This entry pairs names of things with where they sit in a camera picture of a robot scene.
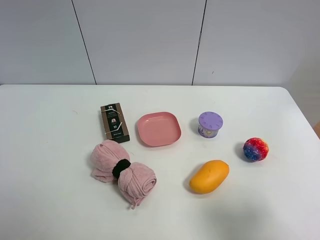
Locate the pink square plate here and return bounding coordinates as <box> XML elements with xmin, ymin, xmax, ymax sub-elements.
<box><xmin>136</xmin><ymin>111</ymin><xmax>182</xmax><ymax>147</ymax></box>

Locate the brown coffee capsule box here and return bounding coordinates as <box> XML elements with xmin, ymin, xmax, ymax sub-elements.
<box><xmin>100</xmin><ymin>103</ymin><xmax>130</xmax><ymax>144</ymax></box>

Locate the purple lidded jar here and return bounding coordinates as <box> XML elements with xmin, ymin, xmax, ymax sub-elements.
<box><xmin>198</xmin><ymin>111</ymin><xmax>224</xmax><ymax>139</ymax></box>

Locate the pink rolled towel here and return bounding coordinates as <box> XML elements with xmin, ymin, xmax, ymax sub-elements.
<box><xmin>90</xmin><ymin>140</ymin><xmax>157</xmax><ymax>209</ymax></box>

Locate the yellow mango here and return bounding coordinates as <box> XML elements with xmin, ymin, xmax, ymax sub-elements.
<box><xmin>189</xmin><ymin>160</ymin><xmax>230</xmax><ymax>194</ymax></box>

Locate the red blue plush ball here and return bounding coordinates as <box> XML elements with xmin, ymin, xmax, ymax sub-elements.
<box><xmin>243</xmin><ymin>137</ymin><xmax>269</xmax><ymax>162</ymax></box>

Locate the black hair tie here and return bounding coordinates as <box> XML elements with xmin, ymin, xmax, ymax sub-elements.
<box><xmin>111</xmin><ymin>160</ymin><xmax>132</xmax><ymax>179</ymax></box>

